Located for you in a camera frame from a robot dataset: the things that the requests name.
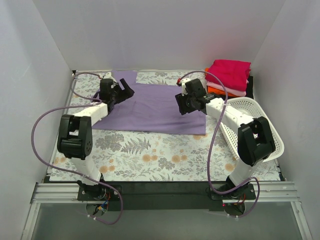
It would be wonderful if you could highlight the purple t shirt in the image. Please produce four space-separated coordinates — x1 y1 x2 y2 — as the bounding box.
92 71 206 135

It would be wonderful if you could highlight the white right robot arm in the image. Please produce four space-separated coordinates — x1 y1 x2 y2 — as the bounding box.
175 78 276 199

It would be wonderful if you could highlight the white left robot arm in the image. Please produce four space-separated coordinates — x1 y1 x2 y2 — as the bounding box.
57 77 135 200

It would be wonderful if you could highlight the orange folded t shirt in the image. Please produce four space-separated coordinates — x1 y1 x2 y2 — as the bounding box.
204 67 237 98

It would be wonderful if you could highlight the pink folded t shirt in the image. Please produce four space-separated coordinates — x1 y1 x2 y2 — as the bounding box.
206 81 247 97

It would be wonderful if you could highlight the magenta folded t shirt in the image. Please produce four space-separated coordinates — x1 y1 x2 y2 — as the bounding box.
207 59 251 92

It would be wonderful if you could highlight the white perforated plastic basket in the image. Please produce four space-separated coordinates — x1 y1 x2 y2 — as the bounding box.
220 97 285 162

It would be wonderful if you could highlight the black folded t shirt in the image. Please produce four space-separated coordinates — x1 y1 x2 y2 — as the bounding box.
219 75 255 100

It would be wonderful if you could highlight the floral patterned table mat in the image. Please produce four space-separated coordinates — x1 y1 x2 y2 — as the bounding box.
49 70 281 183

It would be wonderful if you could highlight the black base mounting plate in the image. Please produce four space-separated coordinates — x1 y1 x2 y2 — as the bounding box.
77 181 257 214

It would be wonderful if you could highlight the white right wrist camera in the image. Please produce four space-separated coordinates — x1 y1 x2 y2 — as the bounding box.
176 78 191 96

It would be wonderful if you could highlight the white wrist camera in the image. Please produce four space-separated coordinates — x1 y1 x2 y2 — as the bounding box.
99 71 117 83
176 78 191 96

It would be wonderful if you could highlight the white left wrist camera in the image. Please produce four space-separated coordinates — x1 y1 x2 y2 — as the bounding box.
99 71 117 83

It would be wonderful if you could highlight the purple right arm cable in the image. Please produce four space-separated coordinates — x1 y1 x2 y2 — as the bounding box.
177 70 261 219

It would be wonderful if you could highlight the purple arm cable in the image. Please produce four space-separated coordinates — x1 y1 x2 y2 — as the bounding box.
32 71 124 225
177 70 261 219

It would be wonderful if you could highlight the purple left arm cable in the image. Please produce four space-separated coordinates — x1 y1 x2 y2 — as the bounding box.
32 71 124 225

